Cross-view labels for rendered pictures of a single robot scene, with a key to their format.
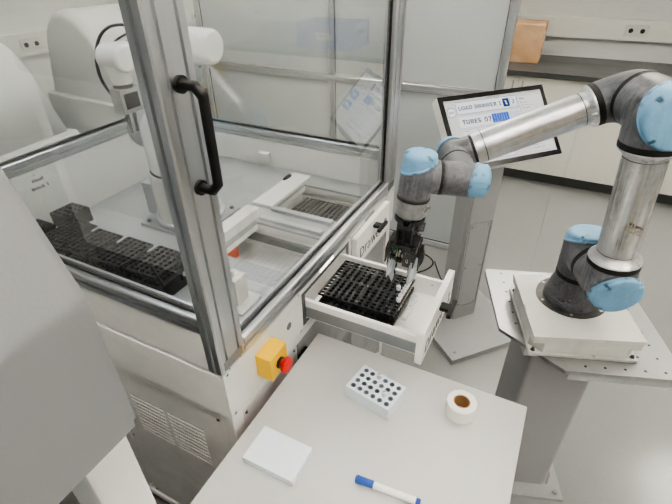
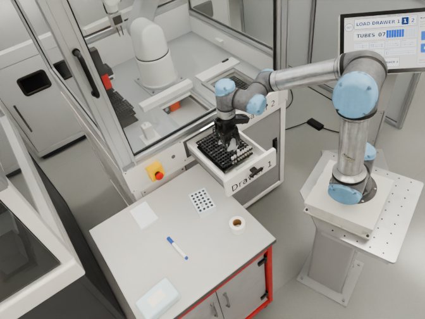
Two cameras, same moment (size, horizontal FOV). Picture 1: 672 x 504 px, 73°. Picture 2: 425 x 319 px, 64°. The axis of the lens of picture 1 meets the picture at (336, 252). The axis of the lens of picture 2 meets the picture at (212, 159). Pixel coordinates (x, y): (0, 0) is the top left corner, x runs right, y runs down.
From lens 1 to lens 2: 0.79 m
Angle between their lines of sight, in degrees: 29
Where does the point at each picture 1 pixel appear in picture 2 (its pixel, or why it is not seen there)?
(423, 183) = (222, 101)
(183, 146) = (81, 76)
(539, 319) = (317, 193)
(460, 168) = (243, 97)
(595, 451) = (393, 291)
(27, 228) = not seen: outside the picture
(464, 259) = not seen: hidden behind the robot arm
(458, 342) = not seen: hidden behind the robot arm
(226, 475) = (121, 216)
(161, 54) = (64, 41)
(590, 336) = (338, 214)
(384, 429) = (195, 222)
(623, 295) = (344, 195)
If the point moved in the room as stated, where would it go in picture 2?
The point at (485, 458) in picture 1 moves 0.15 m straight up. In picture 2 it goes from (232, 253) to (228, 234)
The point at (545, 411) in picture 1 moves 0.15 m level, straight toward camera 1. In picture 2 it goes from (332, 250) to (307, 264)
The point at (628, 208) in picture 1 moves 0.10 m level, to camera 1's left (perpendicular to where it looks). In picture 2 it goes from (341, 144) to (311, 137)
